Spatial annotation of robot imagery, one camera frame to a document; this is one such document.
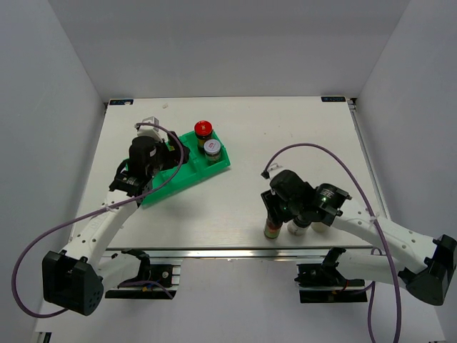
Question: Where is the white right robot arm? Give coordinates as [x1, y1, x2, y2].
[261, 170, 456, 306]

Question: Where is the silver lid glass jar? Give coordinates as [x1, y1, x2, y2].
[204, 139, 221, 164]

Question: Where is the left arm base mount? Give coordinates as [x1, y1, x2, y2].
[104, 249, 181, 300]

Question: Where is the blue label sticker left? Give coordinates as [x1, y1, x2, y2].
[109, 99, 134, 106]

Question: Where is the green label sauce bottle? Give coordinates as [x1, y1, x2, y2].
[263, 217, 283, 239]

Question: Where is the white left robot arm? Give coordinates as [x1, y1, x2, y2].
[42, 133, 266, 316]

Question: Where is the red cap sauce bottle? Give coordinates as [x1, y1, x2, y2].
[194, 120, 213, 150]

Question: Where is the black grinder white jar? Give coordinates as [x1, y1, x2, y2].
[311, 222, 328, 234]

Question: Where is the green plastic divided bin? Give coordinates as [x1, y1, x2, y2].
[141, 130, 231, 207]

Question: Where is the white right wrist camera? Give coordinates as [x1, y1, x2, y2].
[261, 162, 283, 194]

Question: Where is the blue label sticker right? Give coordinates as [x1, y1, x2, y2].
[321, 96, 346, 103]

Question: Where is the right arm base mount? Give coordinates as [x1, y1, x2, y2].
[294, 247, 368, 304]

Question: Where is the blue label sticker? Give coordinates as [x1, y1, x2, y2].
[321, 96, 346, 103]
[109, 99, 134, 106]

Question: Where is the yellow label brown bottle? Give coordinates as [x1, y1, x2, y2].
[168, 138, 179, 151]

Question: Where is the black lid spice jar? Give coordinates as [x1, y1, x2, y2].
[287, 217, 311, 237]

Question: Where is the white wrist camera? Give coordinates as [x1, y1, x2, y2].
[134, 116, 164, 142]
[261, 162, 283, 194]

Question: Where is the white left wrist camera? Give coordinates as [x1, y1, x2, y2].
[134, 116, 164, 142]

